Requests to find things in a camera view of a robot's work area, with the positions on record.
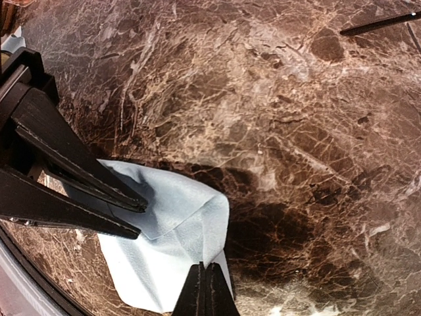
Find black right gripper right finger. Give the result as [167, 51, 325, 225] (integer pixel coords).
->
[205, 263, 240, 316]

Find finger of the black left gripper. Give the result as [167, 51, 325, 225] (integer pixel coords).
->
[1, 167, 140, 240]

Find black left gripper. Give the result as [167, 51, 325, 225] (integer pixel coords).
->
[1, 47, 147, 213]

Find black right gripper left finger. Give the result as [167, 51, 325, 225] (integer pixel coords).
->
[172, 262, 206, 316]

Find light blue cloth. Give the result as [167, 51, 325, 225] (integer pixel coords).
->
[1, 26, 26, 54]
[64, 160, 230, 313]

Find black sunglasses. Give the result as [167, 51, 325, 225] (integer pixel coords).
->
[339, 11, 420, 36]

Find black front table rail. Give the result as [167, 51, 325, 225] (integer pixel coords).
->
[1, 226, 90, 315]

